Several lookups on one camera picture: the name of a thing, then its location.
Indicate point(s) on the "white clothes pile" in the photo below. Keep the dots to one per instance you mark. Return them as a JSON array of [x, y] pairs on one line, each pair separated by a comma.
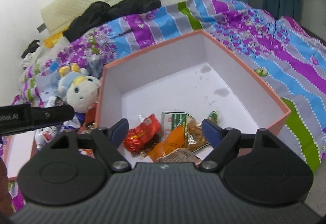
[[35, 50]]

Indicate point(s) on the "red foil snack packet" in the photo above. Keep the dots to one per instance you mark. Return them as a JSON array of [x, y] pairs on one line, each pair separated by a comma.
[[139, 136]]

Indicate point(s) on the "yellow pillow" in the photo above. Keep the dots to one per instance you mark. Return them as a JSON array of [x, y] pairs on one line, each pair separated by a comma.
[[52, 40]]

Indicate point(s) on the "green white snack packet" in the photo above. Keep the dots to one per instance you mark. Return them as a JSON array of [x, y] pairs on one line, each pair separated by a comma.
[[171, 120]]

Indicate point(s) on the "colourful striped floral bedspread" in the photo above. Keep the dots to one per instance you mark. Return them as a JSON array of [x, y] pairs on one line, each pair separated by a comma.
[[279, 51]]

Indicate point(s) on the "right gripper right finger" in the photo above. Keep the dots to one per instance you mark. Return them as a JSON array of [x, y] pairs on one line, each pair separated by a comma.
[[225, 144]]

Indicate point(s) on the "pink cardboard box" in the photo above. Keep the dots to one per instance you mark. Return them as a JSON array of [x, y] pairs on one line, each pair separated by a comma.
[[195, 74]]

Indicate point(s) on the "black clothes pile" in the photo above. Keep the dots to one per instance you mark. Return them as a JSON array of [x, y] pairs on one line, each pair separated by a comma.
[[99, 13]]

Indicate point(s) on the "white blue plush toy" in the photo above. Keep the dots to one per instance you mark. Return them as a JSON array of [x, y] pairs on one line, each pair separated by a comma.
[[77, 88]]

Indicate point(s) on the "light blue plastic bag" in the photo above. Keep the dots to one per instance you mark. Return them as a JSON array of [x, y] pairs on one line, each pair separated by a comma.
[[47, 85]]

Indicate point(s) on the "pink box lid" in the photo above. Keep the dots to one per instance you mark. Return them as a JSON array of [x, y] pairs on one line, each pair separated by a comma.
[[16, 151]]

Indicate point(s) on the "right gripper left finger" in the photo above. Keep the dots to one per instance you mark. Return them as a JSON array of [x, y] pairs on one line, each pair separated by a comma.
[[107, 142]]

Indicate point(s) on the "dark red crumpled packet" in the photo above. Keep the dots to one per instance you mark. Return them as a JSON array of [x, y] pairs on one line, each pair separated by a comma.
[[90, 115]]

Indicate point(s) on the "orange snack packet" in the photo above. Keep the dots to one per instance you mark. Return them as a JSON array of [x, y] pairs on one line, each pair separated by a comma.
[[175, 140]]

